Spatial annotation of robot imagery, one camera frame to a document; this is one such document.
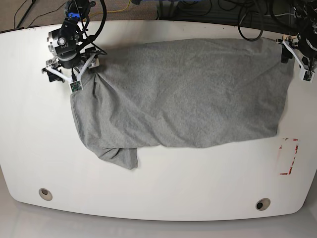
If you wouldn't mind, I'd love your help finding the red tape marking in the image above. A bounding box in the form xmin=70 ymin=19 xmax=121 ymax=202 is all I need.
xmin=276 ymin=138 xmax=299 ymax=176

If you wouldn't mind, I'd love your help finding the grey t-shirt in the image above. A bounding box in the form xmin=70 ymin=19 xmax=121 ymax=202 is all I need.
xmin=70 ymin=38 xmax=294 ymax=170

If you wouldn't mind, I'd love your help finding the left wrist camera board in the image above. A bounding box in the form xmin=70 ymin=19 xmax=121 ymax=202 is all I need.
xmin=302 ymin=70 xmax=315 ymax=83

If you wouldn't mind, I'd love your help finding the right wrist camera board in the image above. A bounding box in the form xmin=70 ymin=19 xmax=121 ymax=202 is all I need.
xmin=69 ymin=80 xmax=83 ymax=94

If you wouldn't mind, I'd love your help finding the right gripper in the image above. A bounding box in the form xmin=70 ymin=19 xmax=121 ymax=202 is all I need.
xmin=41 ymin=48 xmax=101 ymax=82

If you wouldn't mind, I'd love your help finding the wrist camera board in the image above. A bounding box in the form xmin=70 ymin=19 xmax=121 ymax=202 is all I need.
xmin=69 ymin=80 xmax=83 ymax=94
xmin=302 ymin=70 xmax=315 ymax=83

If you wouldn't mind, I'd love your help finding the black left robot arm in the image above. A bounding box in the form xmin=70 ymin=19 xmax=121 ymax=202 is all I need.
xmin=268 ymin=0 xmax=317 ymax=83

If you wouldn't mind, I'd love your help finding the left table cable grommet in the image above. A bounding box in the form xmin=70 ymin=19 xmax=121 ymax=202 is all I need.
xmin=39 ymin=188 xmax=53 ymax=201

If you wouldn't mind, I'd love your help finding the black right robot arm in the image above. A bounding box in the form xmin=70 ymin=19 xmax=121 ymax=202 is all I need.
xmin=42 ymin=0 xmax=107 ymax=83

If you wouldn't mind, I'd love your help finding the yellow cable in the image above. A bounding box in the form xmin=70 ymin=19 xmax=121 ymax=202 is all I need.
xmin=89 ymin=0 xmax=131 ymax=18

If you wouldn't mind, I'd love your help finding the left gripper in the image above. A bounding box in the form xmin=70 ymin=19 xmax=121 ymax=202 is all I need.
xmin=276 ymin=35 xmax=315 ymax=80

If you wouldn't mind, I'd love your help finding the table cable grommet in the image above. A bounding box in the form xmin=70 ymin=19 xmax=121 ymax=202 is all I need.
xmin=39 ymin=188 xmax=53 ymax=201
xmin=256 ymin=198 xmax=270 ymax=211

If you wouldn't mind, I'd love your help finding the right table cable grommet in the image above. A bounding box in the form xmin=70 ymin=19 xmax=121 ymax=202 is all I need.
xmin=256 ymin=198 xmax=270 ymax=211

